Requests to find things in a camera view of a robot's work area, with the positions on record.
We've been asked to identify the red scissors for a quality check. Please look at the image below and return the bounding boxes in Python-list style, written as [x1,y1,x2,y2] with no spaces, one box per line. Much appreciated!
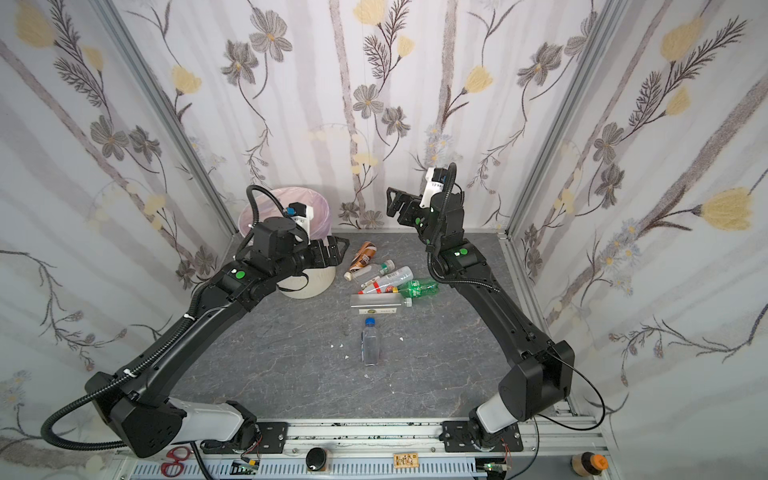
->
[160,446,192,478]

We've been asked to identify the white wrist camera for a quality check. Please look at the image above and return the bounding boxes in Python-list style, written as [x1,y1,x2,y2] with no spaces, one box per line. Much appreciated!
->
[286,202,314,236]
[419,167,448,208]

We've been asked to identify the pink bin liner bag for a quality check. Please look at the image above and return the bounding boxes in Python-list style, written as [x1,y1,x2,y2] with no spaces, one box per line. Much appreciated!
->
[254,187,332,240]

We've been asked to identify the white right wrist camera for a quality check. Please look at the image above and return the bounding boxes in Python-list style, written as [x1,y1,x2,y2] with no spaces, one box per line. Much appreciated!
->
[419,167,448,208]

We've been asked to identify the clear bottle red cap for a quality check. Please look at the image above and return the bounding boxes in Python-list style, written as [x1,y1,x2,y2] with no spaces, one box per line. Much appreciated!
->
[359,266,414,294]

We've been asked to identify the clear square bottle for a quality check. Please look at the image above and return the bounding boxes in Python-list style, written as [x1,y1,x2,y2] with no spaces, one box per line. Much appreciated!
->
[350,293,413,315]

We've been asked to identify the brown coffee bottle near bin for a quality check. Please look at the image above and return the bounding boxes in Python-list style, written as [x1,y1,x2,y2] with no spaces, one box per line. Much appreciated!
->
[344,241,377,281]

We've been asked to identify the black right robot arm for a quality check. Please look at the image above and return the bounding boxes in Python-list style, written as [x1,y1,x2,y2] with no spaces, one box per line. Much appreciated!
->
[386,164,579,453]

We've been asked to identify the green plastic bottle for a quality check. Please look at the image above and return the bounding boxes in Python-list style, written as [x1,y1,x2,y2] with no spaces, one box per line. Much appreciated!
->
[393,279,439,299]

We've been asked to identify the black round knob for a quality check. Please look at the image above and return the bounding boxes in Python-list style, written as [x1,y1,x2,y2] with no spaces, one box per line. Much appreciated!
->
[305,447,329,472]

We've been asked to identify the cream plastic waste bin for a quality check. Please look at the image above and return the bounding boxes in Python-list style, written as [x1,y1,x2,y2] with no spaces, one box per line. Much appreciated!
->
[278,266,336,299]

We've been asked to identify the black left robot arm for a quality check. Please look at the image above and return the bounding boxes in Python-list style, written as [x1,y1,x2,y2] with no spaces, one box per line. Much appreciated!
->
[40,185,350,458]

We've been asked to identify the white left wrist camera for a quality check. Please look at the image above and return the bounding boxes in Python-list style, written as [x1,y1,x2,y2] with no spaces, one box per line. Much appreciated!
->
[286,202,314,236]

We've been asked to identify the clear bottle blue cap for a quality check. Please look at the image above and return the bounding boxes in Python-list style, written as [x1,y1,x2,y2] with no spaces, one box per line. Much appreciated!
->
[361,317,380,366]

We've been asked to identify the clear bottle green cap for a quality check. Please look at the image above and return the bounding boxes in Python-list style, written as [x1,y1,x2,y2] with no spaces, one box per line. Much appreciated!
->
[361,259,395,288]

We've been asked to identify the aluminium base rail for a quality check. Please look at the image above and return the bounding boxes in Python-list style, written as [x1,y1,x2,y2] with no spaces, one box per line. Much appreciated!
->
[100,417,610,479]

